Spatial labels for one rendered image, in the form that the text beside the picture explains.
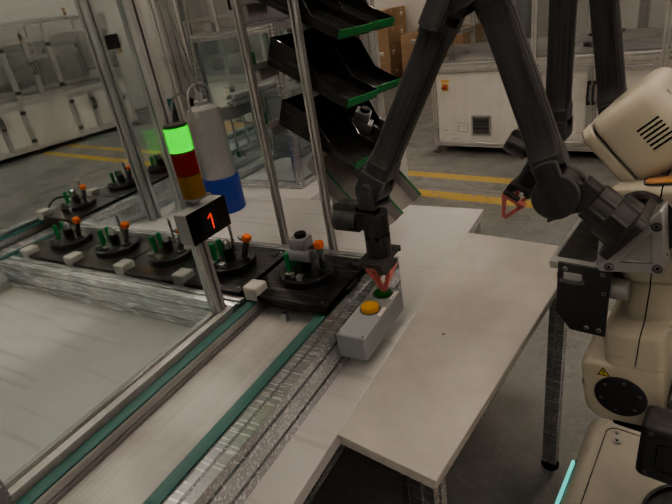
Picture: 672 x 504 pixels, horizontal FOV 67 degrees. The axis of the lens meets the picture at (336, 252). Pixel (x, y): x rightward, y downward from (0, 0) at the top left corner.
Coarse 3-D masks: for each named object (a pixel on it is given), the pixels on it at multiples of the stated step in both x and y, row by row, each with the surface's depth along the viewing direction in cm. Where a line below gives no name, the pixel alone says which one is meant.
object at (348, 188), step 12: (312, 156) 141; (312, 168) 143; (336, 168) 149; (348, 168) 151; (360, 168) 148; (336, 180) 146; (348, 180) 148; (336, 192) 141; (348, 192) 146; (396, 204) 146; (396, 216) 148
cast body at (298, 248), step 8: (296, 232) 125; (304, 232) 124; (288, 240) 125; (296, 240) 123; (304, 240) 123; (312, 240) 127; (288, 248) 129; (296, 248) 125; (304, 248) 124; (296, 256) 126; (304, 256) 125; (312, 256) 125
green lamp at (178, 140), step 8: (176, 128) 101; (184, 128) 101; (168, 136) 101; (176, 136) 101; (184, 136) 102; (168, 144) 102; (176, 144) 102; (184, 144) 102; (192, 144) 104; (176, 152) 102; (184, 152) 103
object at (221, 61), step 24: (216, 48) 217; (264, 48) 206; (216, 72) 223; (240, 72) 216; (216, 96) 229; (240, 96) 222; (264, 96) 216; (240, 120) 228; (240, 144) 235; (240, 168) 242; (264, 168) 234; (288, 168) 228
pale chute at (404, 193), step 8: (400, 176) 159; (400, 184) 160; (408, 184) 158; (392, 192) 158; (400, 192) 160; (408, 192) 160; (416, 192) 158; (400, 200) 158; (408, 200) 159; (400, 208) 156
